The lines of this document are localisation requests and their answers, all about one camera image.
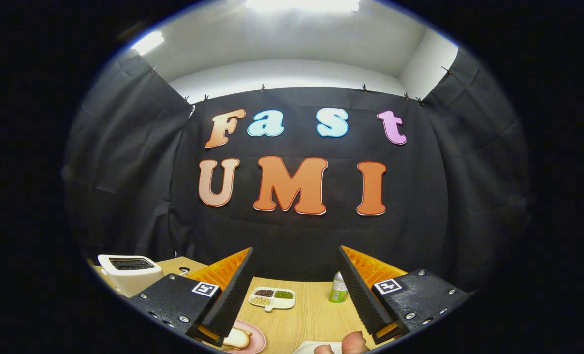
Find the bright ceiling light panel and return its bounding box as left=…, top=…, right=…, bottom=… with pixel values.
left=245, top=0, right=360, bottom=13

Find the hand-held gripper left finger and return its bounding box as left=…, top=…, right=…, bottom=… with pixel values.
left=129, top=247, right=255, bottom=348

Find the brown crust bread slice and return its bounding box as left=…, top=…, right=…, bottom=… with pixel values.
left=222, top=327, right=252, bottom=351

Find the white divided bean dish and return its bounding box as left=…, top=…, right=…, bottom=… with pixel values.
left=248, top=287, right=296, bottom=313

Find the black backdrop cloth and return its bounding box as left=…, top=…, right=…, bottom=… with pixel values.
left=63, top=49, right=533, bottom=295

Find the pink round plate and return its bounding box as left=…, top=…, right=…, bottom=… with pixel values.
left=218, top=319, right=267, bottom=354

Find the silver bottle green label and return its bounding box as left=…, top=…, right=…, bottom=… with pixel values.
left=329, top=271, right=349, bottom=303

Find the white toaster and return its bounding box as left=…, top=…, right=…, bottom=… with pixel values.
left=98, top=254, right=164, bottom=297

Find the small ceiling light panel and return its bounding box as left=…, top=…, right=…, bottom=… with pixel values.
left=131, top=30, right=165, bottom=56

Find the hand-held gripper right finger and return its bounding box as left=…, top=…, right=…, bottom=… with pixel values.
left=337, top=245, right=470, bottom=346

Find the white oblong plate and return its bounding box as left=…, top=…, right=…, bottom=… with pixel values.
left=293, top=341, right=343, bottom=354

